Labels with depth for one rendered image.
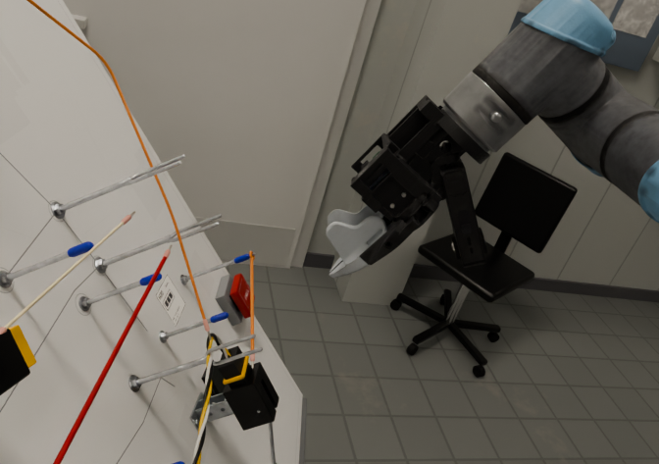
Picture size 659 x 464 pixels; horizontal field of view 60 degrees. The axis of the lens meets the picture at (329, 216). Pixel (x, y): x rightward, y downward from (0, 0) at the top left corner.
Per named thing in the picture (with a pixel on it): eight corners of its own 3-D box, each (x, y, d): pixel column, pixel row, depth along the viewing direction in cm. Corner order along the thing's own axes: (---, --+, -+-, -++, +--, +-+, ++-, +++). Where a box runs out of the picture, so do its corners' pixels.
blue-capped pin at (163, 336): (163, 345, 65) (229, 323, 64) (156, 335, 65) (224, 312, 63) (167, 338, 67) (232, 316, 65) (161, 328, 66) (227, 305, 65)
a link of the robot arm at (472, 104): (513, 117, 60) (535, 134, 52) (481, 147, 61) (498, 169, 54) (465, 67, 58) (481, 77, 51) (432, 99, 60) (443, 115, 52)
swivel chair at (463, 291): (469, 301, 312) (539, 156, 271) (523, 380, 265) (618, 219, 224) (375, 295, 293) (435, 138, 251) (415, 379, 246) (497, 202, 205)
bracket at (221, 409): (198, 433, 66) (236, 422, 65) (189, 417, 65) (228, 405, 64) (209, 407, 70) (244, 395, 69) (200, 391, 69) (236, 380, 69)
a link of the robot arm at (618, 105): (633, 211, 56) (573, 145, 51) (575, 163, 65) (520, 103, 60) (702, 155, 53) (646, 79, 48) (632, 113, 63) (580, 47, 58)
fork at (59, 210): (56, 198, 56) (180, 146, 54) (67, 213, 57) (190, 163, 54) (47, 207, 54) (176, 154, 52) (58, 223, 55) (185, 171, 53)
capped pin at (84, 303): (85, 294, 55) (162, 266, 54) (90, 309, 55) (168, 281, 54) (76, 298, 54) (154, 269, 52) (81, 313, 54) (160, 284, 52)
